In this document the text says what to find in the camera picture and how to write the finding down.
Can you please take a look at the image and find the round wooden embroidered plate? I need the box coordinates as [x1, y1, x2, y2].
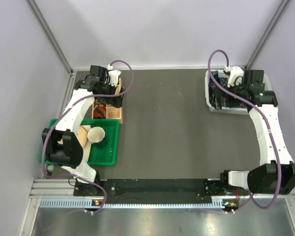
[57, 125, 92, 149]

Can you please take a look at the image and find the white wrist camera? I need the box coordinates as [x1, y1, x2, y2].
[224, 66, 244, 88]
[107, 65, 121, 87]

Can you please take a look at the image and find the purple cable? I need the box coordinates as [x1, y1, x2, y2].
[41, 59, 134, 216]
[208, 49, 283, 213]

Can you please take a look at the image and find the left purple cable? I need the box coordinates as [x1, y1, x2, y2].
[41, 59, 134, 216]

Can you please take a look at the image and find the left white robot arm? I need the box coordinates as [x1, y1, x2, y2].
[40, 64, 127, 196]

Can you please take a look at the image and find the green plastic tray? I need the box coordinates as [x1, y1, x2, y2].
[40, 116, 119, 171]

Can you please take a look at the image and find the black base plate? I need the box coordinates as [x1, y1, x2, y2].
[73, 178, 249, 198]

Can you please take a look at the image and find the wooden compartment box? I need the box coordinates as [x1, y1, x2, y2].
[91, 76, 124, 124]

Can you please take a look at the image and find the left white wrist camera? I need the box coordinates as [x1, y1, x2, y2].
[107, 65, 121, 87]

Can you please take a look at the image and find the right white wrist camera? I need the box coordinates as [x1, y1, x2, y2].
[224, 66, 244, 88]

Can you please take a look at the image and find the orange blue rolled tie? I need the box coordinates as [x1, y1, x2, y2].
[93, 104, 106, 119]

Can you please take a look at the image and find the beige paper cup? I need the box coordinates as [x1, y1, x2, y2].
[87, 127, 106, 144]

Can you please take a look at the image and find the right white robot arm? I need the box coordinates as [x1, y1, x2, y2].
[206, 66, 295, 195]

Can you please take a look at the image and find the grey slotted cable duct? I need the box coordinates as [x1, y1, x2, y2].
[39, 198, 226, 209]

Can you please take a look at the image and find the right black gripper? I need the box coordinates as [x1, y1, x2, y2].
[211, 79, 247, 110]

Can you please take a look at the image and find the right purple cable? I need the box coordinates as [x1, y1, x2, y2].
[208, 49, 283, 213]

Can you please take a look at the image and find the white plastic basket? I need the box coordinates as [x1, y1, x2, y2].
[204, 69, 273, 116]

